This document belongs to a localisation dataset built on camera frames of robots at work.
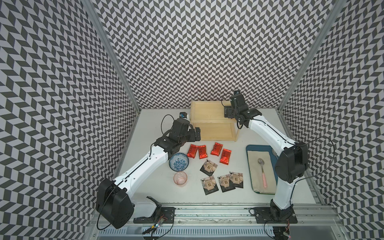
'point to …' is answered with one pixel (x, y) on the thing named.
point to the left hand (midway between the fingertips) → (192, 131)
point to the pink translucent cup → (180, 178)
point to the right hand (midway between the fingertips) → (235, 109)
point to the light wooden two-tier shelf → (209, 116)
